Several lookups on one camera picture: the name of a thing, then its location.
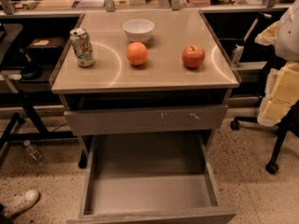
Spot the orange fruit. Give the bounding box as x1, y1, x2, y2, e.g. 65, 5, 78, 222
126, 42, 148, 65

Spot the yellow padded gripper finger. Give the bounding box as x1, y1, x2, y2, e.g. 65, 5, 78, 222
257, 62, 299, 127

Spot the green soda can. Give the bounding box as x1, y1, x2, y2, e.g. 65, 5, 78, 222
70, 28, 95, 67

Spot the white sneaker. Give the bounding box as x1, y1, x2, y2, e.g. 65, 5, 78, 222
1, 189, 40, 217

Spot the white bowl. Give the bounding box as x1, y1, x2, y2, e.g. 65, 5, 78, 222
122, 19, 155, 43

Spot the dark box with label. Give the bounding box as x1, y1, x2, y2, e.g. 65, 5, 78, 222
27, 36, 65, 49

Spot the red apple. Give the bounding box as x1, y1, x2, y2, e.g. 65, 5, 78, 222
181, 45, 206, 68

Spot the black desk frame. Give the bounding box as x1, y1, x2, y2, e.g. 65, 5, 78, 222
0, 22, 78, 151

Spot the plastic water bottle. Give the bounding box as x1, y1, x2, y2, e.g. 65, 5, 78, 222
23, 140, 43, 161

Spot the open middle drawer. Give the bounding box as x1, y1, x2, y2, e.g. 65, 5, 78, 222
67, 132, 235, 224

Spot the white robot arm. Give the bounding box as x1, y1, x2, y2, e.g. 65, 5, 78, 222
255, 0, 299, 127

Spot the closed top drawer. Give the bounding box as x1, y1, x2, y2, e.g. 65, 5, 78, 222
64, 105, 228, 135

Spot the black office chair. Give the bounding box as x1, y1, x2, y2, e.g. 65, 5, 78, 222
230, 102, 299, 175

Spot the white handheld tool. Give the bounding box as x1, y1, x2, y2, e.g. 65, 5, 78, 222
231, 12, 272, 67

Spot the black round object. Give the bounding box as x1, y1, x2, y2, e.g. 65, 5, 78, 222
19, 48, 43, 80

